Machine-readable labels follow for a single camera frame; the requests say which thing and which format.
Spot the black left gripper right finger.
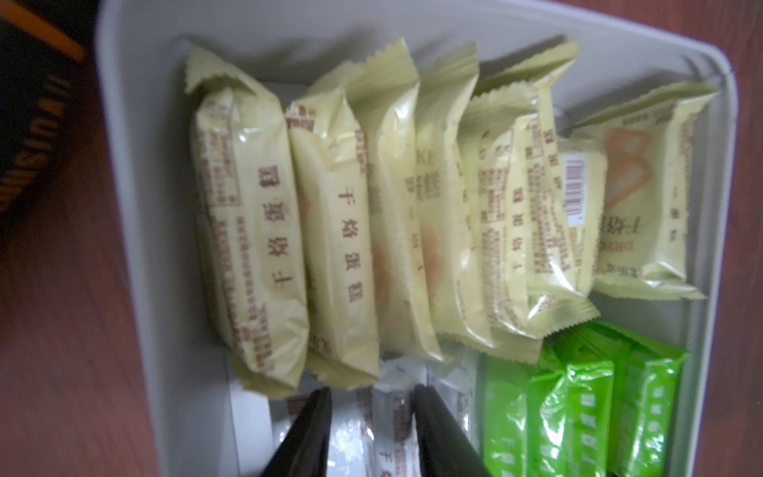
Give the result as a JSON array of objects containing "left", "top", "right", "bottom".
[{"left": 413, "top": 385, "right": 491, "bottom": 477}]

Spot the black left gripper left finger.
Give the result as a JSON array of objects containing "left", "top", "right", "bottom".
[{"left": 261, "top": 388, "right": 332, "bottom": 477}]

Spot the white cookie packet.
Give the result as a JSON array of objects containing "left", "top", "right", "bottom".
[{"left": 270, "top": 350, "right": 480, "bottom": 476}]

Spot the green cookie packet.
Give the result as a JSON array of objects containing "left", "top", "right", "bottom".
[
  {"left": 482, "top": 357, "right": 531, "bottom": 476},
  {"left": 528, "top": 337, "right": 615, "bottom": 476},
  {"left": 591, "top": 321, "right": 689, "bottom": 476}
]

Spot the grey storage box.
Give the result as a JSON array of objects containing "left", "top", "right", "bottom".
[{"left": 97, "top": 1, "right": 739, "bottom": 476}]

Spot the pale yellow cookie packet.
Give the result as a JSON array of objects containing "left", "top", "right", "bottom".
[
  {"left": 570, "top": 81, "right": 718, "bottom": 300},
  {"left": 347, "top": 39, "right": 443, "bottom": 361},
  {"left": 285, "top": 62, "right": 380, "bottom": 390},
  {"left": 558, "top": 138, "right": 608, "bottom": 297},
  {"left": 458, "top": 41, "right": 598, "bottom": 364},
  {"left": 185, "top": 46, "right": 309, "bottom": 399},
  {"left": 415, "top": 42, "right": 493, "bottom": 348}
]

